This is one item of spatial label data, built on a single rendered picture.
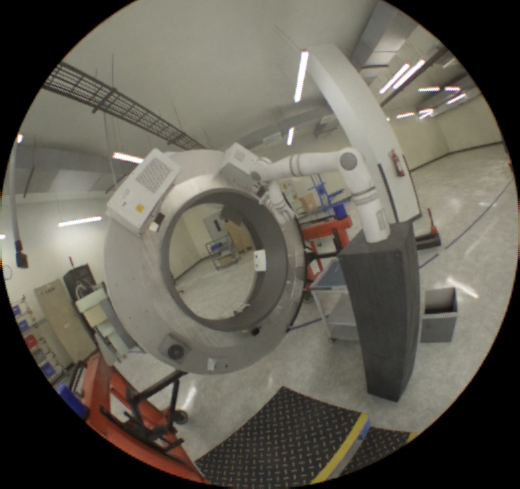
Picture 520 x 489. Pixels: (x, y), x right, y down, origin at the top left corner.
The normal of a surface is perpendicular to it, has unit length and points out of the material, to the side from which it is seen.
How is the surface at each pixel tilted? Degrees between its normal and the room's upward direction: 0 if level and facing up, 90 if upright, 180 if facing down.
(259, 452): 0
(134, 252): 90
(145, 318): 90
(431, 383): 0
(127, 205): 90
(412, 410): 0
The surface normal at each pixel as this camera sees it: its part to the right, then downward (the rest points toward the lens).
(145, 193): 0.64, -0.20
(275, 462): -0.40, -0.91
